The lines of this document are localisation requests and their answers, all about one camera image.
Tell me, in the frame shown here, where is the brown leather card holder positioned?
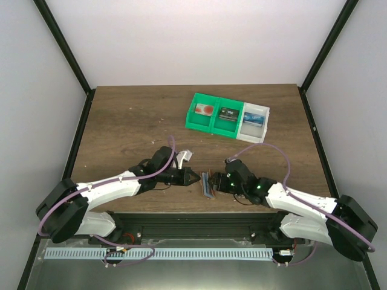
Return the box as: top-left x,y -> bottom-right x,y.
200,170 -> 225,199

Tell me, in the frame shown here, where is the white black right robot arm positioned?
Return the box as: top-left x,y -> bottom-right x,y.
207,159 -> 378,262

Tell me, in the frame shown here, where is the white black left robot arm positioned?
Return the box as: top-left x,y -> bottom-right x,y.
36,146 -> 201,243

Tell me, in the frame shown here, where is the black VIP card stack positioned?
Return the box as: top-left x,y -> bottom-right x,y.
218,107 -> 239,122

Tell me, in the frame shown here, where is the red white card stack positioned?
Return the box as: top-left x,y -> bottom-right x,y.
194,103 -> 214,116

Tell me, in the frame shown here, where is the blue card stack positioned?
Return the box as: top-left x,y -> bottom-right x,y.
243,112 -> 265,127

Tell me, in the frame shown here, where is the middle green plastic bin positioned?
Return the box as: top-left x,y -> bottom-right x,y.
212,97 -> 244,139

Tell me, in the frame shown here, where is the green plastic bin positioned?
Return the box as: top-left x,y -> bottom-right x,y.
212,97 -> 244,139
185,92 -> 220,133

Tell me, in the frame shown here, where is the left green plastic bin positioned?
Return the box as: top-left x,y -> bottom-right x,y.
185,92 -> 220,133

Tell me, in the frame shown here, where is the white plastic bin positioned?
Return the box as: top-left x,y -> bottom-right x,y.
236,102 -> 270,143

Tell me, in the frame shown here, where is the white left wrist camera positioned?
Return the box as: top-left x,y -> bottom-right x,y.
177,149 -> 193,169

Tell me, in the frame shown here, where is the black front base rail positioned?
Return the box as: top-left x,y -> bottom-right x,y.
106,212 -> 305,247

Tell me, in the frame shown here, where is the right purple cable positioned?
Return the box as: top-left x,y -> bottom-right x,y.
224,143 -> 377,268

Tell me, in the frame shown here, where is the light blue slotted cable duct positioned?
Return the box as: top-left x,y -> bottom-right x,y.
44,247 -> 273,261

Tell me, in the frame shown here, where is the black right back frame post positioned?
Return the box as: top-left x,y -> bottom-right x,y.
300,0 -> 359,92

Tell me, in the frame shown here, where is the black frame post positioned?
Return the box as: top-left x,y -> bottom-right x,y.
300,0 -> 359,92
33,0 -> 92,95

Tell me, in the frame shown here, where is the black left back frame post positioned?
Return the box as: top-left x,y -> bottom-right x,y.
33,0 -> 92,95

